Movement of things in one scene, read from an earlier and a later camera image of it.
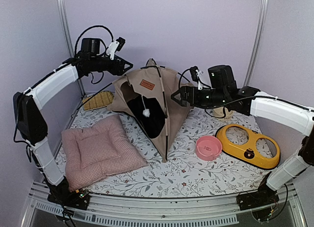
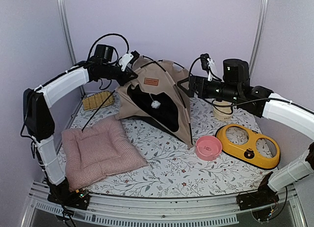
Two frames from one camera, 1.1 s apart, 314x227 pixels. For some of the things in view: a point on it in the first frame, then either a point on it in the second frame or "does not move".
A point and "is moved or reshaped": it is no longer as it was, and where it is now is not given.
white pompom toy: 146,113 -> 156,105
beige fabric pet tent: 144,95 is moved or reshaped
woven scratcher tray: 103,98 does not move
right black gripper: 194,101 -> 195,80
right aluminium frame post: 257,38 does not move
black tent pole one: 163,97 -> 183,102
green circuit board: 80,193 does not move
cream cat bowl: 219,112 does not move
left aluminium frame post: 65,15 does not move
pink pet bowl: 208,147 does not move
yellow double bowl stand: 248,146 does not move
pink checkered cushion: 98,150 does not move
